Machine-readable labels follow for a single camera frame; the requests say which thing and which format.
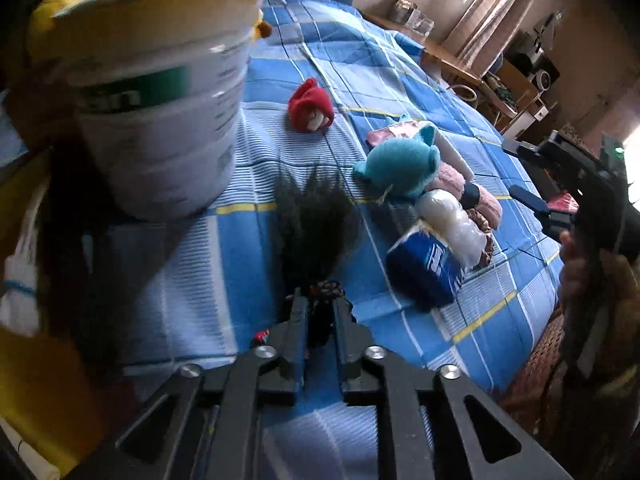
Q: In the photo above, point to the clear acrylic organizer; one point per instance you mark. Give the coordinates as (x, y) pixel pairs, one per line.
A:
(408, 14)

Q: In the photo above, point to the person right hand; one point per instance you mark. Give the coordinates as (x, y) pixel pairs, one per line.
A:
(619, 278)

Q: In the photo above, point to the white sock with blue band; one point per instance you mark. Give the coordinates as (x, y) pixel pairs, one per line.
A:
(20, 312)

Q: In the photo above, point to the blue checked bedsheet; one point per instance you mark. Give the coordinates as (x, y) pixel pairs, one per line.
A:
(368, 281)

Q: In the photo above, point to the blue tissue pack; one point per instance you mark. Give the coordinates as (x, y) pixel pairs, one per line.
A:
(422, 267)

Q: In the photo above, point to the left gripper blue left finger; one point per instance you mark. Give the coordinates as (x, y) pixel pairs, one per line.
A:
(290, 340)

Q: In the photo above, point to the wooden side desk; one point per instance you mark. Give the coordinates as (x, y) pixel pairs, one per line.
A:
(434, 54)

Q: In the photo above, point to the teal plush toy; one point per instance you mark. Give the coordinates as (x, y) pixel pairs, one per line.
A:
(401, 167)

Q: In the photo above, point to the white foam bar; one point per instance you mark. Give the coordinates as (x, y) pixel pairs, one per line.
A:
(452, 157)

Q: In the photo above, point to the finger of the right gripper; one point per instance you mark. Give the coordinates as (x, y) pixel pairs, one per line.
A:
(553, 221)

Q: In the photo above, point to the gold tray box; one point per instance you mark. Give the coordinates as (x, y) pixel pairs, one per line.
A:
(47, 399)

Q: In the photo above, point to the white protein powder can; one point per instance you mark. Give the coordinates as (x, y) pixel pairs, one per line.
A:
(161, 125)

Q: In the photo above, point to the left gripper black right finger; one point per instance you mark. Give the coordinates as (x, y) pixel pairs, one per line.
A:
(351, 339)

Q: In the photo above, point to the beige curtain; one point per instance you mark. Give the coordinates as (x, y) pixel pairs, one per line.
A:
(484, 31)

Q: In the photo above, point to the red knit item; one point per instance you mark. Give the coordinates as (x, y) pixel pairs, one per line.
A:
(310, 108)

